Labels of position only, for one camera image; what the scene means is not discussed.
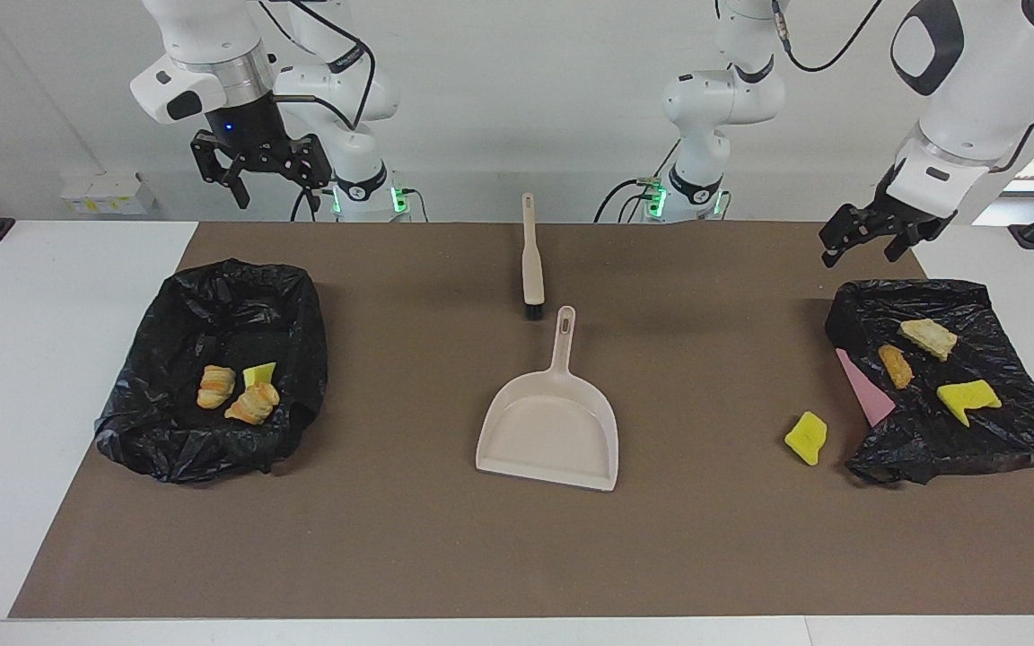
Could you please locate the white wall socket box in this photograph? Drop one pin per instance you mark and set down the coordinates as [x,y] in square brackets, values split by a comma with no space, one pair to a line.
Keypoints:
[109,194]

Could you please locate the pink bin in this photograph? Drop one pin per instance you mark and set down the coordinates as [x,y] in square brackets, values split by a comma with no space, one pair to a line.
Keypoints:
[867,390]

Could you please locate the open black bag-lined bin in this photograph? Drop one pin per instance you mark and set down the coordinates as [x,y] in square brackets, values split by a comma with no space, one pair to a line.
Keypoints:
[167,422]

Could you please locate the crumpled black trash bag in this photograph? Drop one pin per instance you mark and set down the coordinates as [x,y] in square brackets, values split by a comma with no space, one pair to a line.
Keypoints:
[993,440]

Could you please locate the plain yellow sponge piece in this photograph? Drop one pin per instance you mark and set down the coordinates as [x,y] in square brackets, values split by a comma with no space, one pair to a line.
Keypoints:
[259,373]

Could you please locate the beige plastic dustpan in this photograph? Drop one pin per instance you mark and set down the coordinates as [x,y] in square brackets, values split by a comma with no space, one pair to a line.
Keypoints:
[553,431]

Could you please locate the pale beige bread chunk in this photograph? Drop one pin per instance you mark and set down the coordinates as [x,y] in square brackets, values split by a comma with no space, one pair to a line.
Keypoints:
[928,337]

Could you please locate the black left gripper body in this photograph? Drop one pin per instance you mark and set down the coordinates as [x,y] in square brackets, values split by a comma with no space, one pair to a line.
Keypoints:
[898,215]

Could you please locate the notched green yellow sponge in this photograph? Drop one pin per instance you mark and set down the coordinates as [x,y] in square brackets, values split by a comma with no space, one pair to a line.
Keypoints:
[968,399]

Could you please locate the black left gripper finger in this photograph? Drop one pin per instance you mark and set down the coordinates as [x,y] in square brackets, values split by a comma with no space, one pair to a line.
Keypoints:
[899,248]
[831,251]

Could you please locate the wide pale flaky pastry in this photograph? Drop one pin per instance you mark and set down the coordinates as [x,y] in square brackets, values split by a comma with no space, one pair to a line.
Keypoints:
[253,405]

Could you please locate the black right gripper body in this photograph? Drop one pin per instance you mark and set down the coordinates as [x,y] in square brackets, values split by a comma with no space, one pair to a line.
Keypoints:
[252,135]

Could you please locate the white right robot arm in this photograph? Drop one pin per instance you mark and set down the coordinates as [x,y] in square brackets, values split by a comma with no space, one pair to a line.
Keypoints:
[203,45]

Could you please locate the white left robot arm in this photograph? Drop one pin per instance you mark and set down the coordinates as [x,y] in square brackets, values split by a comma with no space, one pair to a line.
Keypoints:
[975,72]

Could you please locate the small orange striped croissant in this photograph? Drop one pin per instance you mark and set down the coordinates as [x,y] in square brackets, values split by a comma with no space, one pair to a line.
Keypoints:
[215,387]

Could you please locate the brown table mat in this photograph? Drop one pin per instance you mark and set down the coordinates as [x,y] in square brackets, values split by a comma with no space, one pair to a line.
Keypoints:
[517,538]

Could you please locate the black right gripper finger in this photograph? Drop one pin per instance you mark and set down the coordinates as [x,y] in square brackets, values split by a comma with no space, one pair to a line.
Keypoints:
[317,187]
[240,190]

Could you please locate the beige brush with black bristles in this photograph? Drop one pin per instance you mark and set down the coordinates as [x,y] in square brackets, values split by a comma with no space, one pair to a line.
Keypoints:
[531,260]

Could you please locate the green yellow sponge piece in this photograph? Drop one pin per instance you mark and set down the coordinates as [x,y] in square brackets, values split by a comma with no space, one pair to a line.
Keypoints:
[806,438]

